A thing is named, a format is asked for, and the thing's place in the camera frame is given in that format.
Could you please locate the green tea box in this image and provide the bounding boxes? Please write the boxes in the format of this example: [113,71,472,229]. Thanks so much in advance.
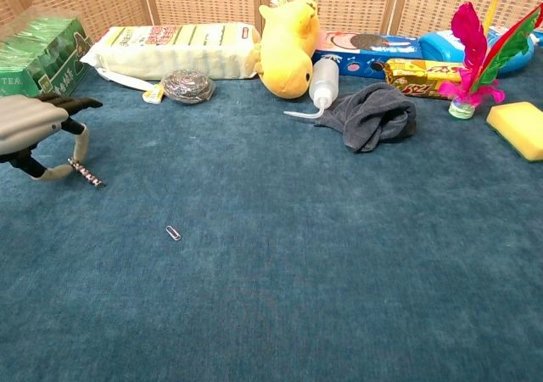
[0,6,94,103]

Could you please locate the clear plastic squeeze bottle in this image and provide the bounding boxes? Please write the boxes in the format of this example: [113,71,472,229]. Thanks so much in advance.
[283,56,341,121]

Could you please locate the blue plastic bottle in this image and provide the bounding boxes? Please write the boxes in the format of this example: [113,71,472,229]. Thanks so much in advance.
[418,25,536,79]

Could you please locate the colourful feather shuttlecock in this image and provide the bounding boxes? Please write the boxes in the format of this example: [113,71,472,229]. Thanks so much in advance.
[437,0,543,121]

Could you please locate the yellow green scouring sponge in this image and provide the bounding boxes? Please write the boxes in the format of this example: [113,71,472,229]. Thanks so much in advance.
[485,100,543,163]

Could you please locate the metal bead rod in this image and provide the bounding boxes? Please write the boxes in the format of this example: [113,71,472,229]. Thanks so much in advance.
[67,158,107,189]

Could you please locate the yellow snack package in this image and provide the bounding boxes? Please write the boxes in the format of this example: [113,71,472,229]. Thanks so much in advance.
[383,58,470,101]

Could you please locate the steel wool scrubber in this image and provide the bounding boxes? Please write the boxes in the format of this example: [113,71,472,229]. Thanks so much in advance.
[161,69,216,105]

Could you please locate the white cracker package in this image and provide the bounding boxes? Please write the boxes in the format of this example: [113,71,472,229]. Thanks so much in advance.
[79,22,262,104]

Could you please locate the dark grey cloth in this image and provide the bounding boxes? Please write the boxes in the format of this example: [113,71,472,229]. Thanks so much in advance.
[314,81,418,154]

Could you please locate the blue carpet mat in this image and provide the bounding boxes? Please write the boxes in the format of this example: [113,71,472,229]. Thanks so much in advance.
[0,63,543,382]

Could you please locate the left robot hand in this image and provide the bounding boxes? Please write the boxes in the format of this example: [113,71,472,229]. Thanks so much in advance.
[0,92,104,183]

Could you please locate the blue cookie box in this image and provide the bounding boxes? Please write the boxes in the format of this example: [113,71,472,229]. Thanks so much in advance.
[311,31,424,77]

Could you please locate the yellow plush toy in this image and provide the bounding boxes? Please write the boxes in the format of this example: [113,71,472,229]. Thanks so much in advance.
[253,0,322,100]

